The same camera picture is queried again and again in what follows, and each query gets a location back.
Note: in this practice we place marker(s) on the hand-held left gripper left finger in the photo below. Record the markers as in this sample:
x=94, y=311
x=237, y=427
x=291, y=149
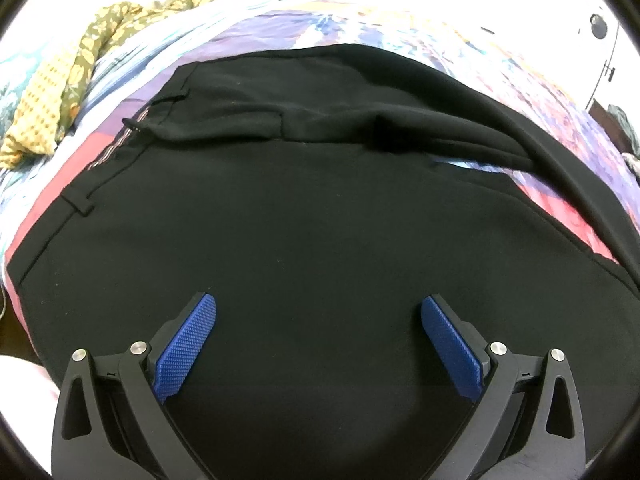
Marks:
x=187, y=345

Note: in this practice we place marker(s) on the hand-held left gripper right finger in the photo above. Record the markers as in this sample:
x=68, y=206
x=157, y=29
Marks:
x=450, y=347

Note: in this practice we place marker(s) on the black pants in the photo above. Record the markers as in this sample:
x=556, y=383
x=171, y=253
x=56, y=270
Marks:
x=320, y=210

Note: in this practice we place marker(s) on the pale pink cloth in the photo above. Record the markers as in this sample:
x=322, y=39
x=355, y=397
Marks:
x=22, y=395

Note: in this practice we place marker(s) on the dark wooden furniture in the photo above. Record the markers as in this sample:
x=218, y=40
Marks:
x=602, y=115

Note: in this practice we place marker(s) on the yellow dotted cloth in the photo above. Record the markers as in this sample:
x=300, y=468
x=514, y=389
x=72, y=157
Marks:
x=35, y=110

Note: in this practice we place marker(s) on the olive floral cloth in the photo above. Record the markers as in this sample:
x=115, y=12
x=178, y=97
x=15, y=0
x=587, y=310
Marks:
x=100, y=35

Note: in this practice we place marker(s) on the colourful printed blanket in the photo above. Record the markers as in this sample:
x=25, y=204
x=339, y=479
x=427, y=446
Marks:
x=350, y=25

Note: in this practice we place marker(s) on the black round knob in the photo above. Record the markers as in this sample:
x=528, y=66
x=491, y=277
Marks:
x=598, y=26

